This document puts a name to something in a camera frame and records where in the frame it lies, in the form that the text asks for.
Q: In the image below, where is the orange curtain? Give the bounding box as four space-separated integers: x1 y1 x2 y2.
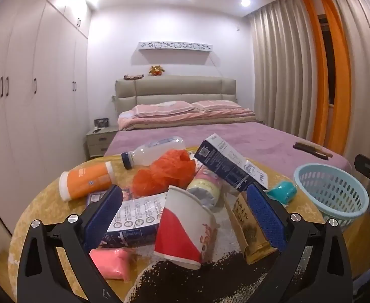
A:
299 0 352 154

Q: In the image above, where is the black and white furry mat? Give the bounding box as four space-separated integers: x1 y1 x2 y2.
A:
123 215 299 303

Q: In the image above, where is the blue and white carton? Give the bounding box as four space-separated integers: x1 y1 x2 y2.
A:
194 133 269 193

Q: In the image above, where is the white wardrobe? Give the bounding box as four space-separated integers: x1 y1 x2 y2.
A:
0 0 92 237

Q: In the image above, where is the white and blue box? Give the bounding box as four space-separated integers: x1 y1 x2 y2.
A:
98 192 168 249

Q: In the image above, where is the teal plastic cup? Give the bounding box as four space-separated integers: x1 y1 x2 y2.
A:
266 181 298 208

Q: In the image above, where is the folded pink blanket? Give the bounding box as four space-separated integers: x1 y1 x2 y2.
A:
118 107 256 131

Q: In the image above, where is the bed with purple cover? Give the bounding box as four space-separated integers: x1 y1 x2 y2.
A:
103 121 353 190

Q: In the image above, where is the beige curtain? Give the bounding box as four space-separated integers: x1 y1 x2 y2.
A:
250 0 370 165

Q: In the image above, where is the pink plastic packet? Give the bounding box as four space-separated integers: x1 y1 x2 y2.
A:
89 248 133 283

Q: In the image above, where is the white wall shelf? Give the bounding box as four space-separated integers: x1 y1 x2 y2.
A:
138 41 213 53

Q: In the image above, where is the pastel yellow and pink cup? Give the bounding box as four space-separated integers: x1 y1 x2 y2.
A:
186 167 225 209

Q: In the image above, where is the light blue plastic basket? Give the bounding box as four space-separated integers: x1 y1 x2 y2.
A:
294 163 369 228

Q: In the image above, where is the grey nightstand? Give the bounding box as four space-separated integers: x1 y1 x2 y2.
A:
86 124 119 160

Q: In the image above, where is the orange and white plastic bottle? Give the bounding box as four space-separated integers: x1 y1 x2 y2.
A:
59 161 114 201

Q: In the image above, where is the beige padded headboard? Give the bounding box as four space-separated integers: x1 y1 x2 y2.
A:
112 76 237 117

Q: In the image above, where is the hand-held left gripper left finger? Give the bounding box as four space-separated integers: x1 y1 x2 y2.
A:
16 184 124 303

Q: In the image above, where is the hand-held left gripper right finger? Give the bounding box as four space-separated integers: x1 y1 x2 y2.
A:
246 183 353 303

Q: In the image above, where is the red and white paper cup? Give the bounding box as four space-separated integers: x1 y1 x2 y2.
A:
153 185 217 270

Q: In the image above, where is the golden brown paper bag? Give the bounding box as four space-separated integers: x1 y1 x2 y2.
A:
224 192 280 266

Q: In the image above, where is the orange plastic bag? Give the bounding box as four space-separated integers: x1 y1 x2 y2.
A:
132 149 196 203

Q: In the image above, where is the clear bottle with blue cap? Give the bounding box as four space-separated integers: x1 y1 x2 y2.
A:
121 136 186 170

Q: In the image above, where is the pink pillow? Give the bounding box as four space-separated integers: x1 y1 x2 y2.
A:
191 100 241 112
131 101 194 118

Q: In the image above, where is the brown wooden brush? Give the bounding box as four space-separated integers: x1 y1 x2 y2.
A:
293 141 333 159

